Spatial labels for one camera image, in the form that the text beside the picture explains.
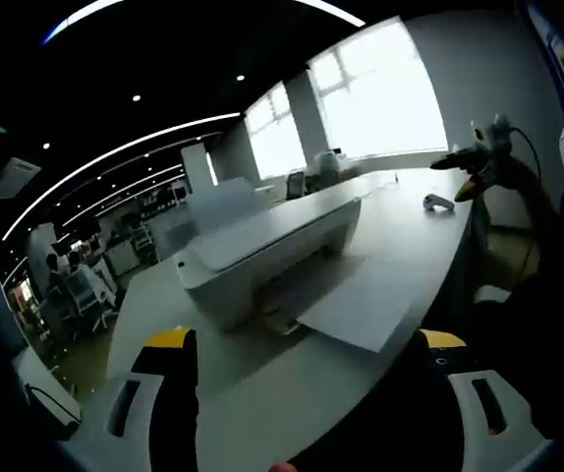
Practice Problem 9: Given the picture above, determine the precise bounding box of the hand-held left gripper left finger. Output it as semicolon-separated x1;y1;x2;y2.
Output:
68;327;200;472

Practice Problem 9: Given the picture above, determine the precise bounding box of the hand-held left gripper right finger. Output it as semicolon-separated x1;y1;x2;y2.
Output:
408;328;556;472

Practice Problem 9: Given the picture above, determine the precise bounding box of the white paper sheet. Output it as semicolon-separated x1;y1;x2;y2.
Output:
295;259;441;354

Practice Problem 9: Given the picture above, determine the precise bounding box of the white printer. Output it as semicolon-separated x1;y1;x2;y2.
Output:
173;176;365;333

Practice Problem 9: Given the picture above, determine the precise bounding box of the small white handheld device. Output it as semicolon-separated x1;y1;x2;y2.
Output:
423;193;456;214

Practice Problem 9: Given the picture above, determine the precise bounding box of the person's dark clothing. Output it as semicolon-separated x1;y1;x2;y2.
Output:
453;186;564;443

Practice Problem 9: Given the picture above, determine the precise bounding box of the white background machine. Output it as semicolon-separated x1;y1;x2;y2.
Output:
312;148;351;179

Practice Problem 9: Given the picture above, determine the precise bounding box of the white office chair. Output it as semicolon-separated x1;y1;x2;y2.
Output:
65;268;119;333

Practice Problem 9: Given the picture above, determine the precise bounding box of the dark office chair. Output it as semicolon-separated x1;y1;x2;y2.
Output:
285;170;309;201

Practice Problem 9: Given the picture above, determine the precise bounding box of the ceiling air conditioner unit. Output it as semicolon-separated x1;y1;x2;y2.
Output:
0;156;43;200

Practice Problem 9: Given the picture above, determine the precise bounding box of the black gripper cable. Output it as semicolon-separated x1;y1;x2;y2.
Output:
507;126;544;279

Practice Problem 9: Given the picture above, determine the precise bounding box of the white box with black cable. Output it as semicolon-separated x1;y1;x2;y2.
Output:
12;343;85;440

